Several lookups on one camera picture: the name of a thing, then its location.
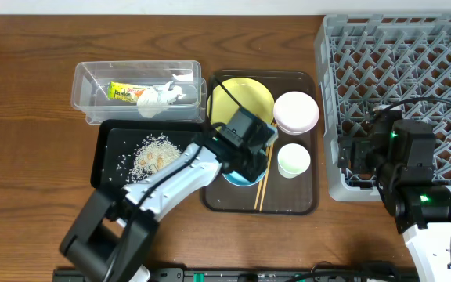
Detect grey dishwasher rack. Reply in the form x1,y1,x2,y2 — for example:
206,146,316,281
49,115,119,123
315,13,451,201

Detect wooden chopstick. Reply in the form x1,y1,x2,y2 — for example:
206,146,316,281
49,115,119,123
258,123,278,212
254,122,276,210

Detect black tray bin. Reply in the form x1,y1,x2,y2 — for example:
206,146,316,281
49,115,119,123
90,120,203,189

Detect light blue bowl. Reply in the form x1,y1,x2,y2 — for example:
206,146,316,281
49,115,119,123
222,172,266,187

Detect left wooden chopstick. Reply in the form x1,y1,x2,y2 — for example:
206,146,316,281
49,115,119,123
254,122,276,210

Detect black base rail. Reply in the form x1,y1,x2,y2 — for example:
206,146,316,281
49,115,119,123
51,268,419,282

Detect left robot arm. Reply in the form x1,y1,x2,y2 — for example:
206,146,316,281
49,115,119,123
59,117,278,281

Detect right wooden chopstick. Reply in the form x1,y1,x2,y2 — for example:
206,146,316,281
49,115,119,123
258,123,278,212

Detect white tissue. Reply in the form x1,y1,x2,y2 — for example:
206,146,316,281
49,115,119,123
136,81,186,118

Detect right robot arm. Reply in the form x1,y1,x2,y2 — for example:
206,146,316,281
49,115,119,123
338,118,451,281

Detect yellow plate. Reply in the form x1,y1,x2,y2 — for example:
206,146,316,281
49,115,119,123
207,78,275,124

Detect pink bowl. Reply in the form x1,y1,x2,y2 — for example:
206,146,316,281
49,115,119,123
273,91,319,135

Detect clear plastic bin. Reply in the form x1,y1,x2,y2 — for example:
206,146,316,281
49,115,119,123
71,60,207,125

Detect rice food scraps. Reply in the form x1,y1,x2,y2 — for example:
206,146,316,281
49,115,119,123
114,133,182,184

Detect yellow green snack wrapper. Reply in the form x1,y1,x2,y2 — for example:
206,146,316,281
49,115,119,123
107,81,148,103

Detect pale green cup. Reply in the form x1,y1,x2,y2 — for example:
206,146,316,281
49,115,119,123
277,143,311,179

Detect brown plastic serving tray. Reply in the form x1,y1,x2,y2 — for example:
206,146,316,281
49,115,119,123
200,69,319,215

